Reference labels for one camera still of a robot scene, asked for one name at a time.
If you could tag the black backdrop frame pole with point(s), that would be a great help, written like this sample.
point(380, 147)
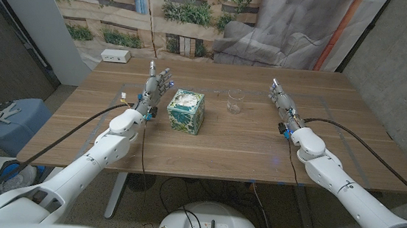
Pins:
point(363, 35)

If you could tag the blue padded stool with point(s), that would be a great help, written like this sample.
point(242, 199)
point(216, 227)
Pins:
point(17, 131)

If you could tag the white shoe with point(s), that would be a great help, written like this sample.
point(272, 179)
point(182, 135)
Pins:
point(14, 183)

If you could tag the white pillar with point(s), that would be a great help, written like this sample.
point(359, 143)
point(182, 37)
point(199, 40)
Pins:
point(38, 14)

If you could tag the clear glass beaker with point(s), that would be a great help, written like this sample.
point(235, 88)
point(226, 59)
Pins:
point(234, 108)

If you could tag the grey tape outline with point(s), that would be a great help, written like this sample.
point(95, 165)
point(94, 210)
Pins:
point(213, 90)

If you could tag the white and blue floor device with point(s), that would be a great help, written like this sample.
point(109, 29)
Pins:
point(8, 169)

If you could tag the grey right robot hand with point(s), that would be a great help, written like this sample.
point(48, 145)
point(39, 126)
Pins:
point(286, 103)

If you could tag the printed fabric backdrop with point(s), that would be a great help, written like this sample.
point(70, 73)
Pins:
point(197, 17)

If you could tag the grey table leg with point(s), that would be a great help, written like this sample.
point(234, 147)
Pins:
point(305, 215)

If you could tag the white robot torso base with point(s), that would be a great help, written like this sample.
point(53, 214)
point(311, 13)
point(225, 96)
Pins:
point(209, 214)

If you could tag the round black floor base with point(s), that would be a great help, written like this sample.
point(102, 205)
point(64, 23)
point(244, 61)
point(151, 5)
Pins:
point(141, 182)

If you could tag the teal floral tissue box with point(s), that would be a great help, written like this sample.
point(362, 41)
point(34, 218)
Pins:
point(184, 118)

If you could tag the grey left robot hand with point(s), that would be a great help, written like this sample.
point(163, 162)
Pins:
point(151, 91)

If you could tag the white power strip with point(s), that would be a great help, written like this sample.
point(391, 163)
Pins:
point(115, 55)

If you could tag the white table leg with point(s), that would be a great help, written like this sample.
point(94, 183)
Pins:
point(115, 198)

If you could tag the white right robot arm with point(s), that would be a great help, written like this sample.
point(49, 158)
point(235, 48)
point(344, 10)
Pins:
point(348, 193)

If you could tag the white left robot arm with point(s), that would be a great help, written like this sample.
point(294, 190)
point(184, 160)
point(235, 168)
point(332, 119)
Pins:
point(84, 170)

